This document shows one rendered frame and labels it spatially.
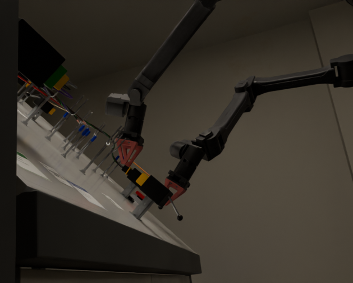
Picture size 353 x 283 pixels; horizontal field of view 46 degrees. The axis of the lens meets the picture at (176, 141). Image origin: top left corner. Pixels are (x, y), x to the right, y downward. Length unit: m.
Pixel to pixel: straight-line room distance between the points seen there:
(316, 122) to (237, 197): 0.78
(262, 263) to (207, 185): 0.67
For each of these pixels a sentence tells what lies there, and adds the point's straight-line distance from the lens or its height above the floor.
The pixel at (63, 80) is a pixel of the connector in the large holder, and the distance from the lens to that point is 0.72.
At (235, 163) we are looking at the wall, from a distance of 3.09.
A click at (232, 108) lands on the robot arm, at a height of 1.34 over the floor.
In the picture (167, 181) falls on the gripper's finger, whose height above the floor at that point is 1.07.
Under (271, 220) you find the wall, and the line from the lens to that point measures 2.98.
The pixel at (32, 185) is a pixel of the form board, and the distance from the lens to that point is 0.45.
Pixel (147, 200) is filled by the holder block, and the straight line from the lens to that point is 0.98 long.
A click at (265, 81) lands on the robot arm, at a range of 1.67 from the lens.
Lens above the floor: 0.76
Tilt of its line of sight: 20 degrees up
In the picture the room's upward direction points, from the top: 7 degrees counter-clockwise
